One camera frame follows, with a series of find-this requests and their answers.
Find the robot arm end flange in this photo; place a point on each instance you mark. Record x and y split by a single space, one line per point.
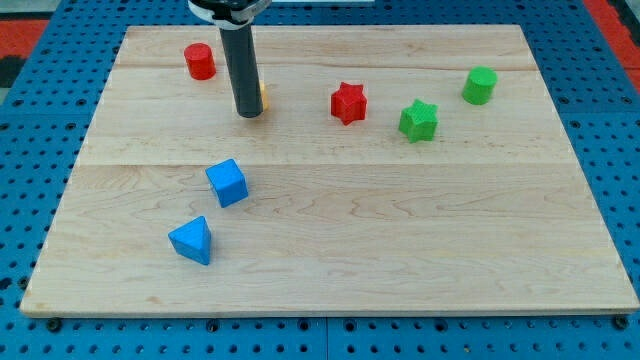
228 12

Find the red star block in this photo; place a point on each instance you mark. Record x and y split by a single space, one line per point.
348 103

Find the green star block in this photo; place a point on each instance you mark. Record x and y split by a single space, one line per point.
419 121

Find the wooden board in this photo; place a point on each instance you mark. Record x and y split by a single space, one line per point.
494 216

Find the blue cube block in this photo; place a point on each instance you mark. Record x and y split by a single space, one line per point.
228 182

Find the yellow block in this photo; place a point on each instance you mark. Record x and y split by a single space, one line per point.
264 96

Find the blue triangle block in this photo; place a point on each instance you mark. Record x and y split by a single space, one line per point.
192 240

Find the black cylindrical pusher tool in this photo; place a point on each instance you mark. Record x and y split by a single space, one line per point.
241 62

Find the red cylinder block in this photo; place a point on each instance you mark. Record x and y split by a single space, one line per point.
200 61

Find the green cylinder block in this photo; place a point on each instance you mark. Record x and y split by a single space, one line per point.
479 85

